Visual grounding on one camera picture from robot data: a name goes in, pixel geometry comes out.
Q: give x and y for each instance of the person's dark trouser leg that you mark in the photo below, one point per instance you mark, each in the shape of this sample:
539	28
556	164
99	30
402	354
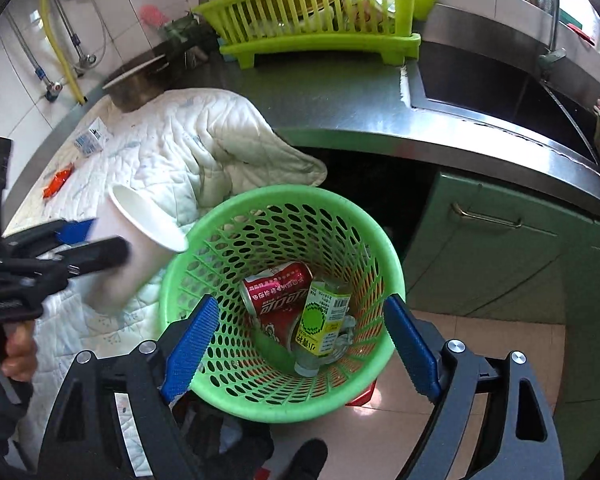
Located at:
230	440

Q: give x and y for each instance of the green dish rack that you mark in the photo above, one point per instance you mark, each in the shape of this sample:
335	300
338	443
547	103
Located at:
305	50

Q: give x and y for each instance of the pink brush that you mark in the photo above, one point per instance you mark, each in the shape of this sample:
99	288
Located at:
155	16

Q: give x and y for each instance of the steel sink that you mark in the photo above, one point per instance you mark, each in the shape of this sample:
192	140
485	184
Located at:
480	90

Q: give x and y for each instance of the person's black shoe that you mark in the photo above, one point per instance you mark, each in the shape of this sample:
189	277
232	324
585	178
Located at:
307	460

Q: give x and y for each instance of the green plastic basket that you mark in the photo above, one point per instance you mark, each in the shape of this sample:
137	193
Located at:
280	195

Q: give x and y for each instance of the person's left hand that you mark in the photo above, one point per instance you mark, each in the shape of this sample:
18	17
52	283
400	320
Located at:
22	352

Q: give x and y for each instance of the green cabinet door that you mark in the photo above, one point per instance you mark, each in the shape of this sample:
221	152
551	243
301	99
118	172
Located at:
480	270

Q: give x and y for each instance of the red plastic stool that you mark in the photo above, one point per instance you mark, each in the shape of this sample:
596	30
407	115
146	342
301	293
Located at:
362	394

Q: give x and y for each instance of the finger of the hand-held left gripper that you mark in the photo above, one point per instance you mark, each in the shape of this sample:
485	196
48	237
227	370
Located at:
100	255
77	230

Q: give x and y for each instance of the metal pot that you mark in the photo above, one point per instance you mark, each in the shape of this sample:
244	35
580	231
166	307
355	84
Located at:
135	90

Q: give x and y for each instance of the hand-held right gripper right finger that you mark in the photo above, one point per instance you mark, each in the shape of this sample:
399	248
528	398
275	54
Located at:
412	350

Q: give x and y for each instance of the white quilted mat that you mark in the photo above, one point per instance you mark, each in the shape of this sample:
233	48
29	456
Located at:
180	130

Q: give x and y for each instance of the white flattened carton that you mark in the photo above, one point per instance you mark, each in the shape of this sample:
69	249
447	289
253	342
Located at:
92	137

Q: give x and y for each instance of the dark green utensil holder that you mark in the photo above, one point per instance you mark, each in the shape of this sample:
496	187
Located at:
190	35

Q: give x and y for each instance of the person's left forearm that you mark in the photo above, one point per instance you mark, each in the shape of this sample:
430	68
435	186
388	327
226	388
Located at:
0	420

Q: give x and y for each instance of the metal faucet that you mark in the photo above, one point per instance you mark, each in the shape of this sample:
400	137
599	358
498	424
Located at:
555	35

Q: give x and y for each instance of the orange snack wrapper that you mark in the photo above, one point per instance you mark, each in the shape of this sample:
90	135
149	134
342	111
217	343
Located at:
57	180

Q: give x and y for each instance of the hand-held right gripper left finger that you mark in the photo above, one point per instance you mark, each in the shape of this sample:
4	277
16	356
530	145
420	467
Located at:
192	345

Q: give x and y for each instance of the bottle with yellow-green label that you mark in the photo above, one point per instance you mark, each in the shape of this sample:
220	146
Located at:
320	320

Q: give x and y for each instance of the red soda can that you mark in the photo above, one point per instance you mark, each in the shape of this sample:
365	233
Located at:
275	285

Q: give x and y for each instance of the white paper cup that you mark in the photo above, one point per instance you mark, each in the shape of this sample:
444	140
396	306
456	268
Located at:
130	230

